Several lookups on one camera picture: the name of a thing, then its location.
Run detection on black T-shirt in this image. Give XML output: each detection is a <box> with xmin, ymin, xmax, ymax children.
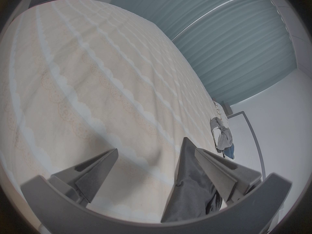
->
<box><xmin>160</xmin><ymin>137</ymin><xmax>228</xmax><ymax>223</ymax></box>

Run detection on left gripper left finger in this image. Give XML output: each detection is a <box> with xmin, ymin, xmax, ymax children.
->
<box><xmin>50</xmin><ymin>148</ymin><xmax>119</xmax><ymax>204</ymax></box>

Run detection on white printed pillow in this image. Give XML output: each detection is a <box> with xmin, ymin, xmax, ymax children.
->
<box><xmin>212</xmin><ymin>101</ymin><xmax>229</xmax><ymax>121</ymax></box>

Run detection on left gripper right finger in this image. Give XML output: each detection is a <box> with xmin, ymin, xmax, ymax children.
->
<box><xmin>195</xmin><ymin>148</ymin><xmax>262</xmax><ymax>203</ymax></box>

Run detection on blue-green curtain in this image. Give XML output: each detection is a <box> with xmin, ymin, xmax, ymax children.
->
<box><xmin>172</xmin><ymin>0</ymin><xmax>298</xmax><ymax>105</ymax></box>
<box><xmin>110</xmin><ymin>0</ymin><xmax>259</xmax><ymax>40</ymax></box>

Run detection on bed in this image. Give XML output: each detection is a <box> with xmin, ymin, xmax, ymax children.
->
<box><xmin>0</xmin><ymin>0</ymin><xmax>266</xmax><ymax>222</ymax></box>

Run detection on pile of clothes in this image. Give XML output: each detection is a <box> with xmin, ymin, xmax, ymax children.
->
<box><xmin>210</xmin><ymin>117</ymin><xmax>235</xmax><ymax>160</ymax></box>

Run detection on grey bedside table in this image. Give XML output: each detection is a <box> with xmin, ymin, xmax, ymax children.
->
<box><xmin>221</xmin><ymin>101</ymin><xmax>234</xmax><ymax>116</ymax></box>

